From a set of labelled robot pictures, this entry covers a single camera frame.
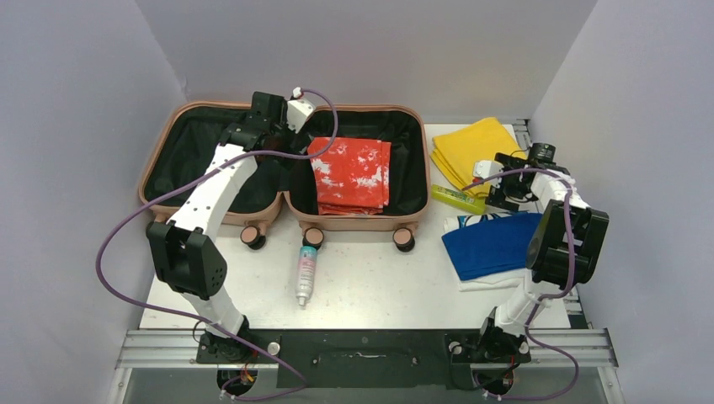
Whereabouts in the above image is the yellow cloth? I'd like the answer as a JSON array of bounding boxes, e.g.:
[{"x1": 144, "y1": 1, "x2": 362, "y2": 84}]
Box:
[{"x1": 430, "y1": 117, "x2": 526, "y2": 189}]

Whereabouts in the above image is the pink hard-shell suitcase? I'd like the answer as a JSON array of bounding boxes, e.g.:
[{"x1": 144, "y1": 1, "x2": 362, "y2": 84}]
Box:
[{"x1": 138, "y1": 101, "x2": 431, "y2": 234}]

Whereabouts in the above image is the red white tie-dye cloth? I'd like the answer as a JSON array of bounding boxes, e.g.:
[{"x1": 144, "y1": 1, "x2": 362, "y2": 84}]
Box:
[{"x1": 308, "y1": 137, "x2": 392, "y2": 215}]

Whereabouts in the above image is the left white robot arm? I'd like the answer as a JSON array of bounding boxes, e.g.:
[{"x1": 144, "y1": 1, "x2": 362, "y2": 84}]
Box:
[{"x1": 141, "y1": 92, "x2": 314, "y2": 362}]

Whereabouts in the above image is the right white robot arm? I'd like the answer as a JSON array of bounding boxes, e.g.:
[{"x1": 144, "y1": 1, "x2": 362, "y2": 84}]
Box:
[{"x1": 474, "y1": 143, "x2": 610, "y2": 360}]

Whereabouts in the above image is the blue folded cloth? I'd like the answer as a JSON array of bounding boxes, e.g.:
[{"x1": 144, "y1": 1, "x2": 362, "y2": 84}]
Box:
[{"x1": 440, "y1": 212, "x2": 545, "y2": 282}]

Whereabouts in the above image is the yellow green tube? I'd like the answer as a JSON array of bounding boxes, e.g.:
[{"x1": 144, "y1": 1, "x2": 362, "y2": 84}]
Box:
[{"x1": 431, "y1": 184, "x2": 487, "y2": 215}]

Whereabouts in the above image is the white printed folded cloth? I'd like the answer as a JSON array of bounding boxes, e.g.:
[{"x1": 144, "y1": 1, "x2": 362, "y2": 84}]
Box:
[{"x1": 444, "y1": 210, "x2": 545, "y2": 293}]

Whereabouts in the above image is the white pink spray bottle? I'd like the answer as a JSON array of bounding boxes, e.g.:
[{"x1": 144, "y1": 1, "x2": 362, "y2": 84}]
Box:
[{"x1": 296, "y1": 246, "x2": 317, "y2": 308}]

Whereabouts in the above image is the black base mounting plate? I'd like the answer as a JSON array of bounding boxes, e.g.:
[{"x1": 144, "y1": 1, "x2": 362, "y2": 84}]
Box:
[{"x1": 195, "y1": 329, "x2": 531, "y2": 389}]

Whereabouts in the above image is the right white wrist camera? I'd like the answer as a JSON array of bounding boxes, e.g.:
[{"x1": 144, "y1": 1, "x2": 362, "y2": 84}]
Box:
[{"x1": 472, "y1": 160, "x2": 504, "y2": 182}]

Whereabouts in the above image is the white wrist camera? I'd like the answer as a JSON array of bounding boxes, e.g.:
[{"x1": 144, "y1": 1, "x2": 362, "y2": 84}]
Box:
[
  {"x1": 285, "y1": 98, "x2": 315, "y2": 133},
  {"x1": 472, "y1": 160, "x2": 504, "y2": 182}
]

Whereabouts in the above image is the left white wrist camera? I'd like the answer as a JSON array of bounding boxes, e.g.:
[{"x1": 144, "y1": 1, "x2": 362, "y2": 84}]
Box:
[{"x1": 285, "y1": 98, "x2": 315, "y2": 133}]

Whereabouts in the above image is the aluminium frame rail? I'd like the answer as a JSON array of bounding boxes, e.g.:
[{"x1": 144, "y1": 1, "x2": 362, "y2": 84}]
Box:
[{"x1": 108, "y1": 329, "x2": 624, "y2": 403}]

